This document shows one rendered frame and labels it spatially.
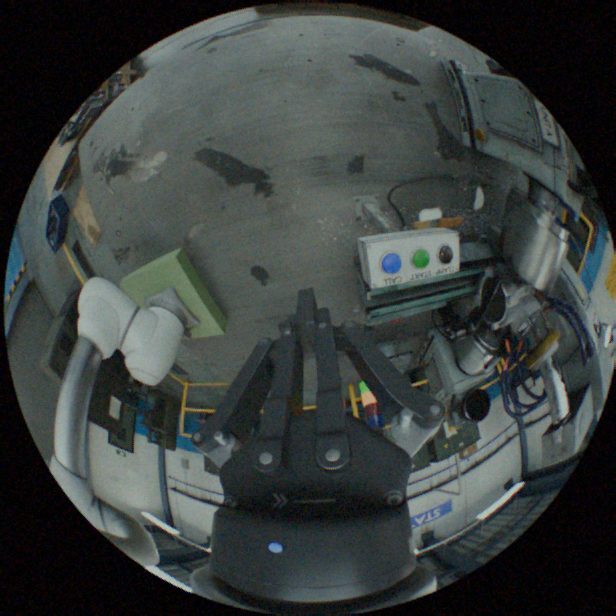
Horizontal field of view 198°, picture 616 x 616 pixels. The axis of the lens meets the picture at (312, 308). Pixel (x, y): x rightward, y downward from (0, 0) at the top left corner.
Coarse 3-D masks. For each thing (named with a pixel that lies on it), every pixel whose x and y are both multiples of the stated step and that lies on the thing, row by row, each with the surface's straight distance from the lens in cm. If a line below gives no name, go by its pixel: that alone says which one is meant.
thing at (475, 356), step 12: (468, 324) 84; (480, 324) 86; (480, 336) 83; (492, 336) 86; (504, 336) 90; (456, 348) 94; (468, 348) 85; (480, 348) 81; (492, 348) 83; (504, 348) 88; (468, 360) 88; (480, 360) 85; (492, 360) 85; (468, 372) 96; (480, 372) 93
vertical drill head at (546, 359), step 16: (544, 320) 81; (528, 352) 76; (544, 352) 70; (528, 368) 75; (544, 368) 75; (560, 368) 77; (544, 384) 77; (560, 384) 76; (560, 400) 76; (560, 416) 78; (560, 432) 80
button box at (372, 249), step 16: (368, 240) 30; (384, 240) 29; (400, 240) 30; (416, 240) 31; (432, 240) 33; (448, 240) 35; (368, 256) 29; (384, 256) 29; (400, 256) 30; (432, 256) 33; (368, 272) 30; (384, 272) 30; (400, 272) 31; (416, 272) 32; (432, 272) 34; (448, 272) 36
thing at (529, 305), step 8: (528, 296) 79; (520, 304) 74; (528, 304) 76; (536, 304) 80; (520, 312) 74; (528, 312) 73; (536, 312) 84; (520, 320) 75; (528, 320) 85; (512, 328) 78; (520, 328) 81
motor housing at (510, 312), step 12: (480, 276) 76; (492, 276) 70; (504, 276) 71; (516, 276) 74; (480, 288) 78; (504, 288) 67; (480, 300) 79; (504, 300) 89; (516, 300) 73; (492, 312) 80; (504, 312) 84; (516, 312) 73; (504, 324) 71
